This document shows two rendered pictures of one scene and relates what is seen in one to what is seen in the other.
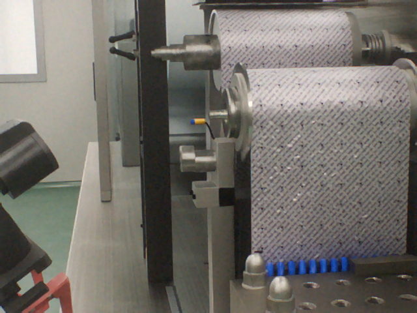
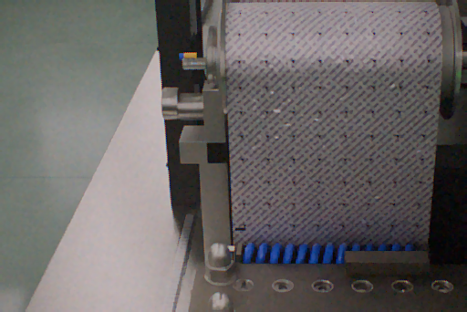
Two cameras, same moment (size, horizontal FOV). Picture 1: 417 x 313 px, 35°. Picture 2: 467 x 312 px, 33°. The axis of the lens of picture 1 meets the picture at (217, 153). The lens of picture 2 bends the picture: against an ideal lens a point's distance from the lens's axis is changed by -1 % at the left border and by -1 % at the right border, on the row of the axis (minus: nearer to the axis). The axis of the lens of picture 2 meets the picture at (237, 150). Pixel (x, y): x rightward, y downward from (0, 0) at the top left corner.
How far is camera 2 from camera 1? 35 cm
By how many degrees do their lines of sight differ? 21
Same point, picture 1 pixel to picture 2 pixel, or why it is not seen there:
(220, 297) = not seen: hidden behind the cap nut
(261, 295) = not seen: hidden behind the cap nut
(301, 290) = (266, 293)
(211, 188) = (197, 142)
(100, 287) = (117, 207)
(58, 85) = not seen: outside the picture
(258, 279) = (219, 275)
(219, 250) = (212, 210)
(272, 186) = (255, 158)
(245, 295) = (199, 293)
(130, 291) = (145, 218)
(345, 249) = (348, 233)
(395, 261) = (397, 262)
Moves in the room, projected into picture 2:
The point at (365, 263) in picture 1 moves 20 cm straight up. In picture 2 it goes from (358, 263) to (365, 98)
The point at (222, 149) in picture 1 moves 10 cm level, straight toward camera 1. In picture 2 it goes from (209, 98) to (185, 130)
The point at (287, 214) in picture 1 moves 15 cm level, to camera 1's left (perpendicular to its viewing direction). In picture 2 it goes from (275, 190) to (152, 180)
